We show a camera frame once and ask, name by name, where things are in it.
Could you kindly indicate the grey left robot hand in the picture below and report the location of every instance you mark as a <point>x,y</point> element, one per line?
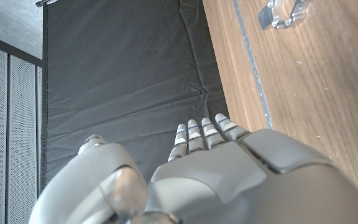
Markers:
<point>213,186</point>

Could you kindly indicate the grey tape outline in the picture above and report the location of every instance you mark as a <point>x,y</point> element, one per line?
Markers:
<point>253,68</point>

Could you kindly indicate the black backdrop curtain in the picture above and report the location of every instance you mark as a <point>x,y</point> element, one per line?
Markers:
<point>120,77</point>

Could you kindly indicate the black backdrop crossbar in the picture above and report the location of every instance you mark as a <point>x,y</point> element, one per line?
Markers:
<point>43,2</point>

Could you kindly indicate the silver metal clamp bracket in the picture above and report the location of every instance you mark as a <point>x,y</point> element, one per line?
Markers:
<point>275,21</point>

